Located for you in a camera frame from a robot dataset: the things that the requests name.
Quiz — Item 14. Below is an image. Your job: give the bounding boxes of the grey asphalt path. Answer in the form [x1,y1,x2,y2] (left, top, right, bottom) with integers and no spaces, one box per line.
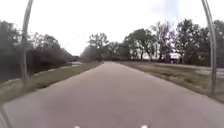
[0,61,224,128]

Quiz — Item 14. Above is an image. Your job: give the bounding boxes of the row of tall trees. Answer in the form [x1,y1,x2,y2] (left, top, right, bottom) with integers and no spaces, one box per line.
[79,18,224,68]

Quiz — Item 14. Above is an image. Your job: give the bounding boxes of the grass verge with bare patches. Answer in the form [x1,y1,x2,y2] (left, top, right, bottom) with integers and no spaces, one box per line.
[114,60,224,104]

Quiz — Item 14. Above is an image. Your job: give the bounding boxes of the grass verge beside trees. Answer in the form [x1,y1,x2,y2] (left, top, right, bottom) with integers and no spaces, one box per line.
[0,61,104,105]

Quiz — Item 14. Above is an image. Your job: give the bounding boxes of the dense dark tree line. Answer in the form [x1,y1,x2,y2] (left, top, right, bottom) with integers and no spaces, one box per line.
[0,19,77,83]

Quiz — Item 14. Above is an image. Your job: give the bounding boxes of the dark pole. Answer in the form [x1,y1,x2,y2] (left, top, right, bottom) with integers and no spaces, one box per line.
[19,0,35,88]

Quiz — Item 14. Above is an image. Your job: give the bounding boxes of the pole with sign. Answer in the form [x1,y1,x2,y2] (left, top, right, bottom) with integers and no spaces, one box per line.
[200,0,218,98]

